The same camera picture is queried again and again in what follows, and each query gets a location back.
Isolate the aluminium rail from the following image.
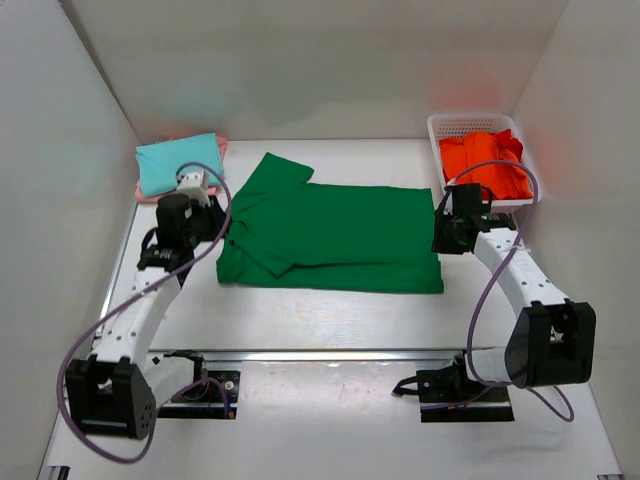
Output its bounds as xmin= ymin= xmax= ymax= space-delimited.
xmin=143 ymin=348 xmax=464 ymax=363

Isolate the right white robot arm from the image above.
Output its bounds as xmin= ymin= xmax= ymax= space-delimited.
xmin=393 ymin=184 xmax=596 ymax=408

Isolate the white plastic basket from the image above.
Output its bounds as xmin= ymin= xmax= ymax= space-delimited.
xmin=427 ymin=112 xmax=538 ymax=213

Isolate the orange t shirt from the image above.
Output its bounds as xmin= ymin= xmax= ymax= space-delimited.
xmin=439 ymin=129 xmax=533 ymax=200

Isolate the folded pink t shirt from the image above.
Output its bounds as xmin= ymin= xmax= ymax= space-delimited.
xmin=134 ymin=134 xmax=230 ymax=204

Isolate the folded teal t shirt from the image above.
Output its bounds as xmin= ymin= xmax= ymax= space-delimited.
xmin=135 ymin=132 xmax=224 ymax=198

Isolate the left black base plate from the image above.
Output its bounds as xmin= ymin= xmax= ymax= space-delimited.
xmin=158 ymin=370 xmax=241 ymax=420

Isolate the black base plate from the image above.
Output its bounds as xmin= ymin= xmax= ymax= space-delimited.
xmin=417 ymin=367 xmax=515 ymax=423
xmin=158 ymin=370 xmax=241 ymax=420

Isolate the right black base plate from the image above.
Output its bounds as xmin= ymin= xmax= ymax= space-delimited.
xmin=417 ymin=367 xmax=515 ymax=423

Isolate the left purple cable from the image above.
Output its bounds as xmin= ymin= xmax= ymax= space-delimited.
xmin=55 ymin=161 xmax=236 ymax=464

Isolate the green t shirt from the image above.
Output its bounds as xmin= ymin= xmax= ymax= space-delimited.
xmin=216 ymin=153 xmax=444 ymax=294

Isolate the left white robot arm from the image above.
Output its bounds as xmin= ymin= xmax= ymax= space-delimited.
xmin=56 ymin=162 xmax=232 ymax=442

